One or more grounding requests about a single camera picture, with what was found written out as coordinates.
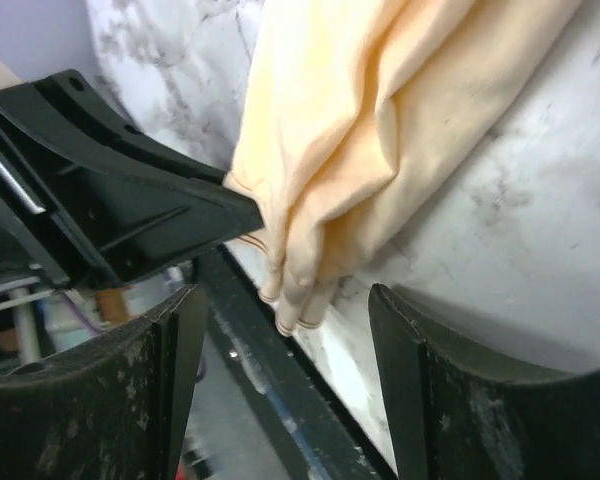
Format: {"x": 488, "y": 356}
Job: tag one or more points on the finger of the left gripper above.
{"x": 87, "y": 199}

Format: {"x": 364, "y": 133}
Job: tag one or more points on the beige underwear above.
{"x": 356, "y": 112}

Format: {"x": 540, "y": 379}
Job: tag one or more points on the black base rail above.
{"x": 307, "y": 425}

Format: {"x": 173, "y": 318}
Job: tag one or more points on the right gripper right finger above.
{"x": 457, "y": 409}

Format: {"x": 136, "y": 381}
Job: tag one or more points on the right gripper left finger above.
{"x": 113, "y": 407}

